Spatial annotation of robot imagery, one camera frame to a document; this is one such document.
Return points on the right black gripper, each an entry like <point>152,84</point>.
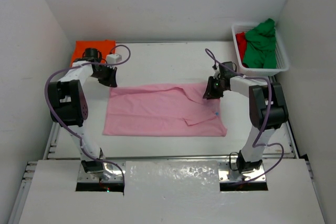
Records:
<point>210,93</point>

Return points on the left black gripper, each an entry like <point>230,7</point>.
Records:
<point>111,81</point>

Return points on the orange t shirt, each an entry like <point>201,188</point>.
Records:
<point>104,46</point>

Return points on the pink t shirt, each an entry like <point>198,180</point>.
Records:
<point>163,110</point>

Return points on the green t shirt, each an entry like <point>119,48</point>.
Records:
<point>261,46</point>

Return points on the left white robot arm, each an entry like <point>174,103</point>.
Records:
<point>67,99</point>

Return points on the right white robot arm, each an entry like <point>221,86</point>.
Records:
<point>267,111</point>

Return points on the red t shirt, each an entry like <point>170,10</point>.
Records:
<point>242,45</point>

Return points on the white plastic laundry basket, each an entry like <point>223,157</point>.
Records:
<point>281,57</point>

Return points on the white front cover board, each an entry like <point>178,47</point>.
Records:
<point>171,192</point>

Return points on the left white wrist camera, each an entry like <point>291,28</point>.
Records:
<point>113,58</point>

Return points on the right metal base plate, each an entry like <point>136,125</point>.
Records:
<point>229,175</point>

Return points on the metal base plate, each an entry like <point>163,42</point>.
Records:
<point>229,175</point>
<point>111,175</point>

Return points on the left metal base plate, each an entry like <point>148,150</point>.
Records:
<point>111,175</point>

